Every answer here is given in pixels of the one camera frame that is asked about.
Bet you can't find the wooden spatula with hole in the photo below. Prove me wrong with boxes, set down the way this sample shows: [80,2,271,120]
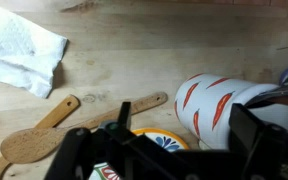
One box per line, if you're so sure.
[0,94,81,180]

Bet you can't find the light wooden spoon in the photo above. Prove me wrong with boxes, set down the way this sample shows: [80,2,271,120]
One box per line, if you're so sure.
[0,91,169,165]

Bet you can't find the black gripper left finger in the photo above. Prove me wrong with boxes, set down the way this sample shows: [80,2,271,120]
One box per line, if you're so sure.
[43,101,185,180]

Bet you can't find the colourful floral ceramic plate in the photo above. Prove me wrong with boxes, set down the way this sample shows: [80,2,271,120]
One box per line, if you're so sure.
[88,127,191,180]

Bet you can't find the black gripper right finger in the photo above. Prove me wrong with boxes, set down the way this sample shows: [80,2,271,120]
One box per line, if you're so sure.
[228,103,288,180]

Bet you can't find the metal slotted spatula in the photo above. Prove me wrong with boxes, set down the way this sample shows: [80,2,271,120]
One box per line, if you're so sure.
[245,58,288,108]

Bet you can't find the white chili-print utensil crock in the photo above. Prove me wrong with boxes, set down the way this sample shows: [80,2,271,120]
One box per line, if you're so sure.
[173,73,288,151]

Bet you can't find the white paper towel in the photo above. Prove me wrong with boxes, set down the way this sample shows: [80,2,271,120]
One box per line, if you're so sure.
[0,0,68,99]

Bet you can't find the small wine cork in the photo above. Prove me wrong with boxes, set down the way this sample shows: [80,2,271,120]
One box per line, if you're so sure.
[198,138,218,151]

